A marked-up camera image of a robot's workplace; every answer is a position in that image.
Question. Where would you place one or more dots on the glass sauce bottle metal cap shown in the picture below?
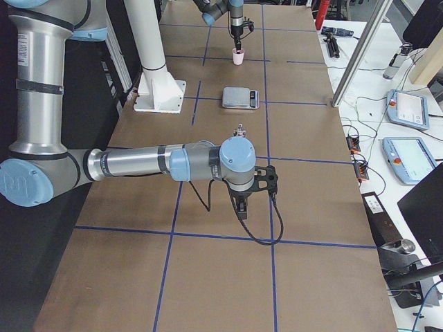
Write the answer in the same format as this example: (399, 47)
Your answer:
(240, 131)

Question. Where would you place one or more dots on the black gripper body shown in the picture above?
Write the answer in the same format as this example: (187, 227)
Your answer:
(240, 195)
(236, 33)

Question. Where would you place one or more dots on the red cylinder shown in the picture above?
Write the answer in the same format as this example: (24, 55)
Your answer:
(321, 13)

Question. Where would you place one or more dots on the black folded tripod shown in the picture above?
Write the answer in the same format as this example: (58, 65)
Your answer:
(332, 46)

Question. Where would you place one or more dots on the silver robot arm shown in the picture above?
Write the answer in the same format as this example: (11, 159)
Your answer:
(44, 162)
(212, 11)

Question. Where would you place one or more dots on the black box white label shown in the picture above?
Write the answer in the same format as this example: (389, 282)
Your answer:
(382, 227)

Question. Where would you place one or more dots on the near blue teach pendant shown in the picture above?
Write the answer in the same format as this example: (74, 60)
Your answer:
(409, 158)

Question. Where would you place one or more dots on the silver digital kitchen scale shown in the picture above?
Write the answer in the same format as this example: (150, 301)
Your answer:
(234, 97)

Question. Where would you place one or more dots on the aluminium frame post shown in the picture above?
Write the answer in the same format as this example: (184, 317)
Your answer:
(361, 49)

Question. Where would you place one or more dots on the blue teach pendant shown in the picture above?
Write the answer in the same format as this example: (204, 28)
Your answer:
(409, 158)
(407, 109)

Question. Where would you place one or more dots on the pink paper cup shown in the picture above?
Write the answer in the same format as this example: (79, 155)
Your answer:
(238, 56)

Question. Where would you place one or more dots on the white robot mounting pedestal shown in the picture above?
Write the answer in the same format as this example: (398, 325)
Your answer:
(158, 91)

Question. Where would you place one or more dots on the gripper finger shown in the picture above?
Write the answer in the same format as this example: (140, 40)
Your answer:
(242, 208)
(238, 46)

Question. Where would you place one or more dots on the black monitor stand base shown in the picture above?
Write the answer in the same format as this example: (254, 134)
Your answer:
(409, 279)

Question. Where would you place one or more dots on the orange black adapter box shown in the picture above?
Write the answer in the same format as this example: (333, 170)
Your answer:
(353, 144)

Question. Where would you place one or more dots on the black monitor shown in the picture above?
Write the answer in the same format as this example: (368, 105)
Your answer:
(421, 209)

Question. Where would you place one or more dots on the far blue teach pendant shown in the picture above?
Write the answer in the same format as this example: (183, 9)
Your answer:
(407, 109)

